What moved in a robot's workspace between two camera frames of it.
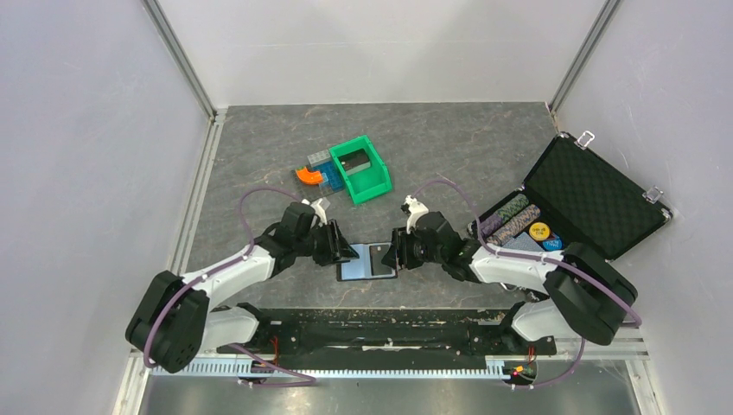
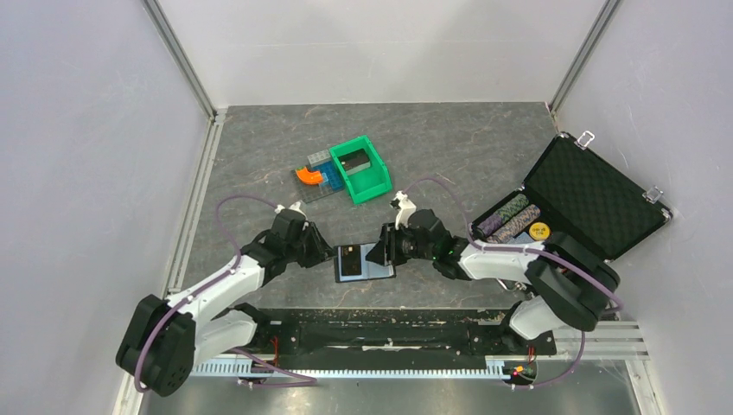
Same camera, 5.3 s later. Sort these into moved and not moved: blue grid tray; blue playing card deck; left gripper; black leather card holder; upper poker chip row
Moved: left gripper
Not moved: upper poker chip row; black leather card holder; blue grid tray; blue playing card deck
